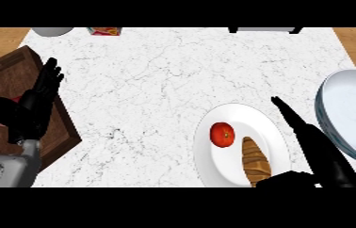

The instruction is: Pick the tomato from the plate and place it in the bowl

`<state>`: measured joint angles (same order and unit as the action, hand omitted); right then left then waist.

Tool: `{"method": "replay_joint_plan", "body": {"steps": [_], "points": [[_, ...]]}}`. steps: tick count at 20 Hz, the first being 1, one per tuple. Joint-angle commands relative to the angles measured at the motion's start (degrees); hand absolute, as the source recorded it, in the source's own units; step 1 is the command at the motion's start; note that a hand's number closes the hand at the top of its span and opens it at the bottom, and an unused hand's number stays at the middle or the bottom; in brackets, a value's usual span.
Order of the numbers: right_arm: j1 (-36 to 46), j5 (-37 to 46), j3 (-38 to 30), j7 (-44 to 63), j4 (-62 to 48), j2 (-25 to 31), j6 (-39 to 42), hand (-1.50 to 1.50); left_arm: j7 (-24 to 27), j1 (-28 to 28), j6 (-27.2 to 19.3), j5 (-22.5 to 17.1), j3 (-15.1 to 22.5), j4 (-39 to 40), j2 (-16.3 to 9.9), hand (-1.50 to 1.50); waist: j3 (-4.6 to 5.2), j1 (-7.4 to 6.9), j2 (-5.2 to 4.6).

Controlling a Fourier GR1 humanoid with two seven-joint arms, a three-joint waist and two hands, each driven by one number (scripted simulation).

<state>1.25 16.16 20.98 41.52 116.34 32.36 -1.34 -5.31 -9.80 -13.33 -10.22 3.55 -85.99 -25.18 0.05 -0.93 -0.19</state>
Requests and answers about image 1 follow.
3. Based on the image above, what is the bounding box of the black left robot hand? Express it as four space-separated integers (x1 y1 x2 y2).
0 57 65 145

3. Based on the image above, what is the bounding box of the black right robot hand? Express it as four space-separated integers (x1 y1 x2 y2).
254 95 356 188

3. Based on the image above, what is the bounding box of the pale blue-rimmed bowl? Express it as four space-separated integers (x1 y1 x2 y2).
315 69 356 160

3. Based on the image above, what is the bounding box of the white oval plate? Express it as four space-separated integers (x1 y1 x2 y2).
192 103 294 188

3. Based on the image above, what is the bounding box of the red tomato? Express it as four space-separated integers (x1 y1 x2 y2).
208 122 236 149

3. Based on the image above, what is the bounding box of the brown wooden cutting board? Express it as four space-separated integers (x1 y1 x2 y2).
0 44 83 173

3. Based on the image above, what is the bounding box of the brown bread loaf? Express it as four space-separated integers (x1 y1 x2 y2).
241 136 273 187

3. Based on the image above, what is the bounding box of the grey round container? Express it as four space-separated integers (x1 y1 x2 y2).
31 27 75 38

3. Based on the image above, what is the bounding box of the red and green box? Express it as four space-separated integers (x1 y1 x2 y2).
86 27 124 37

